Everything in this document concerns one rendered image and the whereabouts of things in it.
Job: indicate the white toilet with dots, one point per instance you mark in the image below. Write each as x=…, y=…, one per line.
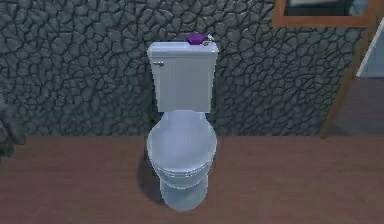
x=181, y=146

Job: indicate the purple object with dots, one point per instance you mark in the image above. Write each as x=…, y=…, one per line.
x=195, y=38

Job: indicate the wooden framed window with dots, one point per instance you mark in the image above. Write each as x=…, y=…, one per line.
x=323, y=13

